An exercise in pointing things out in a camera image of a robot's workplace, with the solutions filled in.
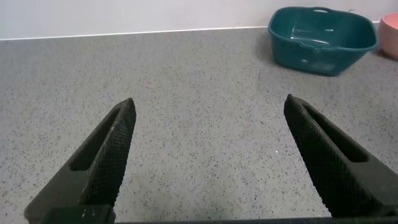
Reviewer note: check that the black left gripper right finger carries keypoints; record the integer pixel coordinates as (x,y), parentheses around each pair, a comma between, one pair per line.
(335,161)

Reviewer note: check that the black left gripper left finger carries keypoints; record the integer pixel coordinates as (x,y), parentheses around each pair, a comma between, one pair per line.
(99,161)

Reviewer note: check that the pink round bowl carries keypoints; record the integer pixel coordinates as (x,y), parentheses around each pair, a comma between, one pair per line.
(390,35)

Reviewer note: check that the teal square plastic basin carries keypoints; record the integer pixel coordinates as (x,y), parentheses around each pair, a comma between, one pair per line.
(320,40)

